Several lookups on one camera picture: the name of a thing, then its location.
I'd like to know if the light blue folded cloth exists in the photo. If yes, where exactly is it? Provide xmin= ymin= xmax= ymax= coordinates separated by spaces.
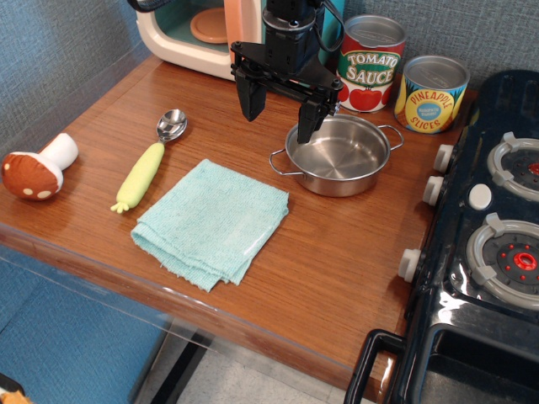
xmin=131 ymin=159 xmax=289 ymax=292

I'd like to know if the small steel pot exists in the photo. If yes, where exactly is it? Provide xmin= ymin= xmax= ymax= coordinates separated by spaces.
xmin=269 ymin=114 xmax=404 ymax=198

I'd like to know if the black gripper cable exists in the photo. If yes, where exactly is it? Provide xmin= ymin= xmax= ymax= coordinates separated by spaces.
xmin=316 ymin=0 xmax=346 ymax=54

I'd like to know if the tomato sauce can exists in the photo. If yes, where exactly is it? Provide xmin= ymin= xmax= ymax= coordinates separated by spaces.
xmin=337 ymin=14 xmax=407 ymax=112

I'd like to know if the white stove knob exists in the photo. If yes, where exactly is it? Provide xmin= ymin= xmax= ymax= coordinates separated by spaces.
xmin=423 ymin=176 xmax=444 ymax=206
xmin=398 ymin=249 xmax=421 ymax=283
xmin=434 ymin=144 xmax=454 ymax=173

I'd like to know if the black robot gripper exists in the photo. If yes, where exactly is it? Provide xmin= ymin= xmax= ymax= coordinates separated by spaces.
xmin=231 ymin=1 xmax=344 ymax=144

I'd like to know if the pineapple slices can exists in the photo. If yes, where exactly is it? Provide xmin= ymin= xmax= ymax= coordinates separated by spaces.
xmin=394 ymin=56 xmax=470 ymax=134

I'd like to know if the plush brown mushroom toy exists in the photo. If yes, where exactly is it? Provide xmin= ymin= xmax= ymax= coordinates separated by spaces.
xmin=1 ymin=133 xmax=78 ymax=201

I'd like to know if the toy microwave oven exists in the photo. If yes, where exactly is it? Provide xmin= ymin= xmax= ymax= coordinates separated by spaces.
xmin=130 ymin=1 xmax=344 ymax=79

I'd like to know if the dark blue toy stove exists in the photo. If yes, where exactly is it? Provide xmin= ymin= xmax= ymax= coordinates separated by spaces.
xmin=345 ymin=70 xmax=538 ymax=403

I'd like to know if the black table leg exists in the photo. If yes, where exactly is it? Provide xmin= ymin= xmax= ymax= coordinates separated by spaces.
xmin=151 ymin=333 xmax=211 ymax=404

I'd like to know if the white stove knob lower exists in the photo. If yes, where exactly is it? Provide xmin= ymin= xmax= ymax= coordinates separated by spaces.
xmin=398 ymin=249 xmax=421 ymax=283

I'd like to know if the spoon with yellow-green handle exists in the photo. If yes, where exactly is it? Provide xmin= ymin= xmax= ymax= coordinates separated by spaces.
xmin=109 ymin=109 xmax=188 ymax=214

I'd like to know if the white stove knob middle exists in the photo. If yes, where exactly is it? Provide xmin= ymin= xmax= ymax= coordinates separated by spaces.
xmin=423 ymin=176 xmax=444 ymax=206

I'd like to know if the white stove knob upper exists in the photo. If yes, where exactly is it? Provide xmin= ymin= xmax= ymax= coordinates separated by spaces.
xmin=434 ymin=144 xmax=454 ymax=173

